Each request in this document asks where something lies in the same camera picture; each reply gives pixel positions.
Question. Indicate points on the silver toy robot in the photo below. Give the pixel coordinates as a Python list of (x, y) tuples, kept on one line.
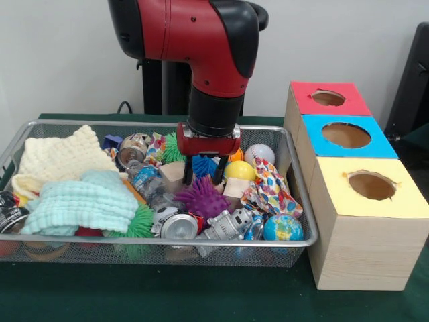
[(224, 226)]

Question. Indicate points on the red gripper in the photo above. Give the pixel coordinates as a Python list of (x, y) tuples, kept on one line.
[(207, 146)]

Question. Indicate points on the yellow plastic ball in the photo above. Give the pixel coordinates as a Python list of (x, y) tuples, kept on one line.
[(239, 170)]

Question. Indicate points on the colourful heart print cloth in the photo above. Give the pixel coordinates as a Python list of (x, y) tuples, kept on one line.
[(271, 194)]

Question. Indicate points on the mint green waffle cloth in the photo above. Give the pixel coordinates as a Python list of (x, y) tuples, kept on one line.
[(83, 201)]

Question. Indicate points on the wooden box with three holes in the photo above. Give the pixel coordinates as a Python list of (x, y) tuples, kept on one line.
[(368, 255)]

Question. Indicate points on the blue spiky ball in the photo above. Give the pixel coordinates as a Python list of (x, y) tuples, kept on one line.
[(204, 166)]

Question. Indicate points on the black upright panel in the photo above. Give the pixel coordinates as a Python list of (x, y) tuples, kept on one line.
[(412, 84)]

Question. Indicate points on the black and red robot pedestal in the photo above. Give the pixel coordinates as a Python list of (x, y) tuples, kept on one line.
[(154, 87)]

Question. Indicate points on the globe print ball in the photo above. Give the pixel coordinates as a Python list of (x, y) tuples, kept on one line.
[(283, 228)]

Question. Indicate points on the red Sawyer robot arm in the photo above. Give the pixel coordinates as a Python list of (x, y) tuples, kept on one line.
[(194, 40)]

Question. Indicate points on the white baseball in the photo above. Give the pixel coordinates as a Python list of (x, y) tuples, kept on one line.
[(259, 154)]

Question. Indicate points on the green spiky ball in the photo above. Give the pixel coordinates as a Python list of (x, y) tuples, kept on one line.
[(144, 221)]

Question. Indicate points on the purple spiky ball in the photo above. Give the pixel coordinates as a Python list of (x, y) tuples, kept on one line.
[(204, 201)]

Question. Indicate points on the cream waffle cloth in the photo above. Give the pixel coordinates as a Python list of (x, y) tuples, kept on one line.
[(63, 154)]

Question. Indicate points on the shallow metal mesh bin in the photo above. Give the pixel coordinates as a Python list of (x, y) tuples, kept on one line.
[(201, 258)]

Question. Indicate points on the dark green table cloth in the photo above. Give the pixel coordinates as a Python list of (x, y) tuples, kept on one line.
[(167, 295), (419, 134)]

